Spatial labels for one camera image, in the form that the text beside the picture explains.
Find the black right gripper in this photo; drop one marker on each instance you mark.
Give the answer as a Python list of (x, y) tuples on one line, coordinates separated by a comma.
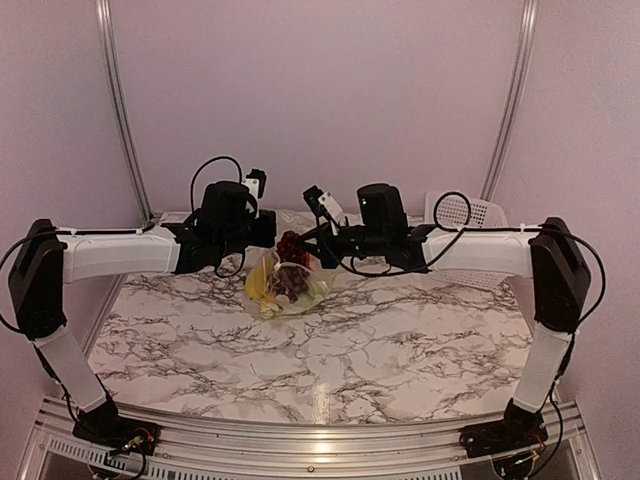
[(324, 249)]

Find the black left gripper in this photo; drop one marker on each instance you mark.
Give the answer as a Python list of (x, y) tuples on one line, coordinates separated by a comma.
[(266, 238)]

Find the fake red grapes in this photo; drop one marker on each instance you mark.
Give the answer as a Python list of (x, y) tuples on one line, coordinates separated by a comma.
[(288, 250)]

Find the clear zip top bag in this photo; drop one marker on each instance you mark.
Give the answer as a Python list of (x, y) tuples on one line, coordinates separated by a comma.
[(288, 281)]

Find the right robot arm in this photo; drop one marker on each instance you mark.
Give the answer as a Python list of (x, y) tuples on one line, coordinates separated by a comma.
[(454, 249)]

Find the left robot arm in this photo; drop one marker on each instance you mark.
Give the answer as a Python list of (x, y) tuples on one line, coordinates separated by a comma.
[(48, 259)]

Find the fake green lettuce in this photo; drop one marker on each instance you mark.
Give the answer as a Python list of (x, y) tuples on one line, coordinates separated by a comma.
[(317, 291)]

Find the fake yellow banana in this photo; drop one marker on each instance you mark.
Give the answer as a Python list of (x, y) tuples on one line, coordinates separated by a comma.
[(257, 285)]

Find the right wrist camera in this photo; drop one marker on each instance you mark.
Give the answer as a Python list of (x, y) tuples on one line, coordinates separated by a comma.
[(324, 205)]

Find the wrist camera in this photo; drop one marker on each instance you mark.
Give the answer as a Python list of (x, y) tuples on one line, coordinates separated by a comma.
[(255, 182), (324, 205)]

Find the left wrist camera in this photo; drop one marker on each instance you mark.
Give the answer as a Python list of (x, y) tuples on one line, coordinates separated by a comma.
[(255, 182)]

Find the aluminium corner post right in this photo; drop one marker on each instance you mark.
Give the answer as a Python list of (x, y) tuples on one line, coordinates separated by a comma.
[(517, 82)]

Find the aluminium corner post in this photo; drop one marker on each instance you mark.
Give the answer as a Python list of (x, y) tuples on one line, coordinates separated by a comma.
[(517, 82), (109, 48)]

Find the aluminium front rail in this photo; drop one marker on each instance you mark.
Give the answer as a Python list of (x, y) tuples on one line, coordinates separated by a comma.
[(191, 447)]

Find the aluminium corner post left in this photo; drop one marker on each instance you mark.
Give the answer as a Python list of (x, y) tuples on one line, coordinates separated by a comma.
[(109, 48)]

